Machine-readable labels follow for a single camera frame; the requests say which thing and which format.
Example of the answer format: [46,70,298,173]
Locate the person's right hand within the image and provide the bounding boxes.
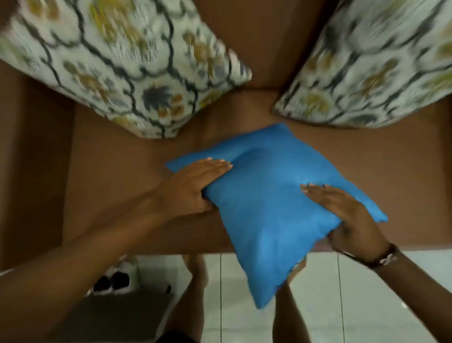
[300,183,393,264]

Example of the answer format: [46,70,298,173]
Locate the person's left hand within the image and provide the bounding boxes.
[151,157,234,222]

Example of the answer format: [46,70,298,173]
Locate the blue cushion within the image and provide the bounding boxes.
[165,122,389,310]

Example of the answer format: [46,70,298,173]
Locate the person's left forearm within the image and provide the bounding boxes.
[0,192,166,343]

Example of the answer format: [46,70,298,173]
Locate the person's right forearm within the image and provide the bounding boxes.
[371,249,452,343]

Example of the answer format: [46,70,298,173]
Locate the brown sofa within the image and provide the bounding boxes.
[0,0,452,273]

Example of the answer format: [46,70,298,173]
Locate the person's right leg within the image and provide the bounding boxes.
[273,257,312,343]

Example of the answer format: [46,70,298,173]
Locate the person's leg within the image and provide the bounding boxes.
[163,254,210,343]
[273,257,312,343]

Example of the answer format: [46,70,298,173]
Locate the person's left leg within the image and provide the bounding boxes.
[163,254,210,343]

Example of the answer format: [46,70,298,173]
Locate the white and black shoe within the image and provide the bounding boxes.
[86,266,115,297]
[111,259,141,295]

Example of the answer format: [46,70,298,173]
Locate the floral patterned cushion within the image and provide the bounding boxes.
[272,0,452,129]
[0,0,253,139]

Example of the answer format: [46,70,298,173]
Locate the black shorts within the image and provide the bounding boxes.
[155,330,198,343]

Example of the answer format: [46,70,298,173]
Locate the dark floor mat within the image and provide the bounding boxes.
[44,283,174,343]

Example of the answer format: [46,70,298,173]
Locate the dark wrist bracelet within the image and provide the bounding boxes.
[339,243,401,270]

